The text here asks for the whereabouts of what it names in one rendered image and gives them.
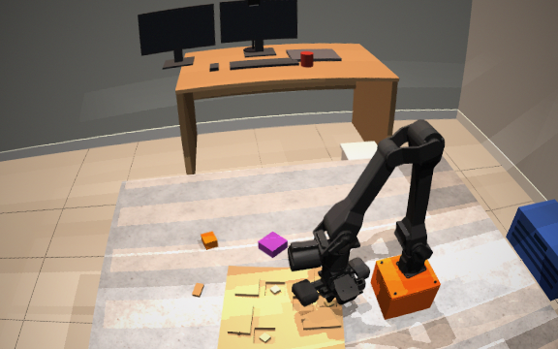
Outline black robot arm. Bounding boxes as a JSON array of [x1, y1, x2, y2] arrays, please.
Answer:
[[288, 119, 445, 305]]

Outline purple cube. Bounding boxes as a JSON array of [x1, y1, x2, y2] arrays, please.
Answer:
[[259, 231, 288, 258]]

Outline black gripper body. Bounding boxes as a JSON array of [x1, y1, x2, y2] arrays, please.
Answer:
[[292, 257, 370, 306]]

